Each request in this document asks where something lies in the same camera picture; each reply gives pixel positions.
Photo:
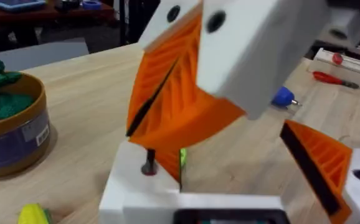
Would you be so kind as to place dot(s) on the small green toy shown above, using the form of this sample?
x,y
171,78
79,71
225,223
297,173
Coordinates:
x,y
183,157

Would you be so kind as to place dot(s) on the black screw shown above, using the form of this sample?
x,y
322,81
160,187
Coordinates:
x,y
149,165

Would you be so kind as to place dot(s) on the white box with red knob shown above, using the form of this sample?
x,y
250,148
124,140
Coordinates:
x,y
351,65

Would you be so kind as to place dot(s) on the yellow corn toy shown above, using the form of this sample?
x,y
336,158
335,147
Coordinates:
x,y
33,215

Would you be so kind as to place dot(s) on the blue electric screwdriver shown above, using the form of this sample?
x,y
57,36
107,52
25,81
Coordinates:
x,y
283,97

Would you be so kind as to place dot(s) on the blue tape roll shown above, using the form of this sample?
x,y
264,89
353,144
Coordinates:
x,y
91,4

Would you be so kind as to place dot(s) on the grey panel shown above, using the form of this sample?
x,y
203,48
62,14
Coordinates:
x,y
33,54

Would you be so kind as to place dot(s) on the orange ribbed wedge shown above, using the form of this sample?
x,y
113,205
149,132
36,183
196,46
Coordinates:
x,y
192,124

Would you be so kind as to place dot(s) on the white orange left gripper right finger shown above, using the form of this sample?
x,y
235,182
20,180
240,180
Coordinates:
x,y
326,155

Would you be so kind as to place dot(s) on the finger of the white orange right gripper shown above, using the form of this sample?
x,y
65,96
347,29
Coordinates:
x,y
254,46
156,74

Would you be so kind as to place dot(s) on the brown tub with toys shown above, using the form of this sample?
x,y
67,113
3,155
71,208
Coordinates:
x,y
10,124

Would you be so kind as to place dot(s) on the blue tray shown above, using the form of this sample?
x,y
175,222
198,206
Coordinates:
x,y
12,3

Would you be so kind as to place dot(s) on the bare white left gripper left finger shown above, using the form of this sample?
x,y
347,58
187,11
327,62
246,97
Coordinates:
x,y
127,199

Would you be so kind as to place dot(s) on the white block with black hole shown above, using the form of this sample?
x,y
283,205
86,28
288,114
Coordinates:
x,y
343,28

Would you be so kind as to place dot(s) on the brown wooden table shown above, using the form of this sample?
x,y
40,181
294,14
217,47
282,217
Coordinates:
x,y
49,15

